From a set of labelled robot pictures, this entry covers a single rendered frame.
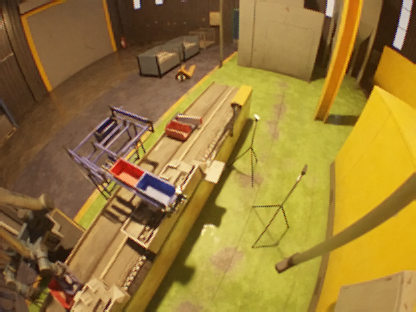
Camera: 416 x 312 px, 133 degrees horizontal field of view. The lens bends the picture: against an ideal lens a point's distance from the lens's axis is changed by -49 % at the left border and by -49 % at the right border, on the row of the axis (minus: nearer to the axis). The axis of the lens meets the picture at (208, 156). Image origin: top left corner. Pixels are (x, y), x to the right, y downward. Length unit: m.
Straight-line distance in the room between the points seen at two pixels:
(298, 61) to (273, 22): 1.58
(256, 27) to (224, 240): 6.25
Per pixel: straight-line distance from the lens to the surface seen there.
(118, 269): 1.99
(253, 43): 6.85
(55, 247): 3.19
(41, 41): 11.41
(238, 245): 2.58
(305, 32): 6.55
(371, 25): 8.33
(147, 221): 1.77
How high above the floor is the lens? 2.50
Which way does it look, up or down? 49 degrees down
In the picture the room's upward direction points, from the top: 3 degrees counter-clockwise
